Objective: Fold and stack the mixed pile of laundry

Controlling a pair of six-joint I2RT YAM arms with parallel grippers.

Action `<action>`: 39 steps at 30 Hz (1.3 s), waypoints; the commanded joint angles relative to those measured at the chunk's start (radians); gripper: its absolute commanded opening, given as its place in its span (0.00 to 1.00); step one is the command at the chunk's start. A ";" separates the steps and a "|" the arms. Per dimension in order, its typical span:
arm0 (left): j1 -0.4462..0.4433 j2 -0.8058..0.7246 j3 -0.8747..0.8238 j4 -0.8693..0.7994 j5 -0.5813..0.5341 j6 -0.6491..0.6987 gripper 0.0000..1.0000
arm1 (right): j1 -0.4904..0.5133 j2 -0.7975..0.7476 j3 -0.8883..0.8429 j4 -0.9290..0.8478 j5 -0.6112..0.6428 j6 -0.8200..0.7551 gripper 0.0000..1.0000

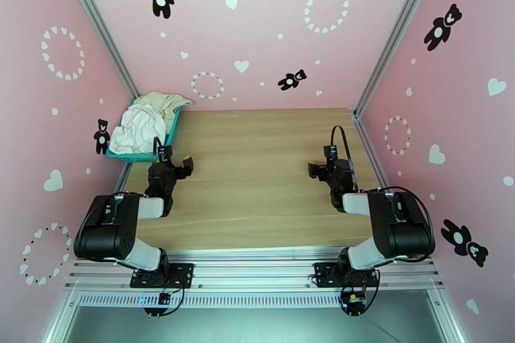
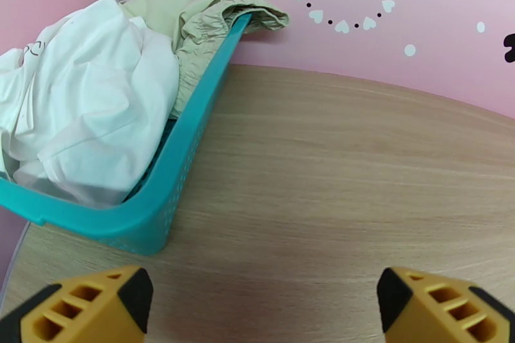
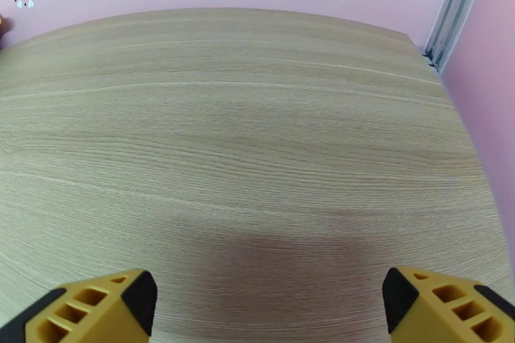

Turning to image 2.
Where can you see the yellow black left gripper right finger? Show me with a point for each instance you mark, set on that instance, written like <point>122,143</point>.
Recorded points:
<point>434,313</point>

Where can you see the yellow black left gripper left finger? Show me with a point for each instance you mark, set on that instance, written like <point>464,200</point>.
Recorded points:
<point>80,313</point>

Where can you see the white t-shirt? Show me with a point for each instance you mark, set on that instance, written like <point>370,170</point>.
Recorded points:
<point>88,104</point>

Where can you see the beige shorts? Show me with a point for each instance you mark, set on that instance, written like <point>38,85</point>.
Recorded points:
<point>193,24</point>

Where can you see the teal plastic laundry basket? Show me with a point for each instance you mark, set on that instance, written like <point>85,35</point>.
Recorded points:
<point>161,201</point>

